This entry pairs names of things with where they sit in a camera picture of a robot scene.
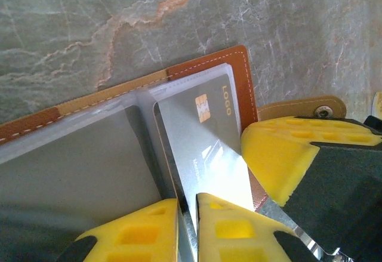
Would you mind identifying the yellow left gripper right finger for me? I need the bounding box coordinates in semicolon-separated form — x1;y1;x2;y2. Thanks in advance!
195;192;317;262

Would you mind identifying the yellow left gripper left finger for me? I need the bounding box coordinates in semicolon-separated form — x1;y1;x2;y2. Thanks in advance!
56;198;180;262

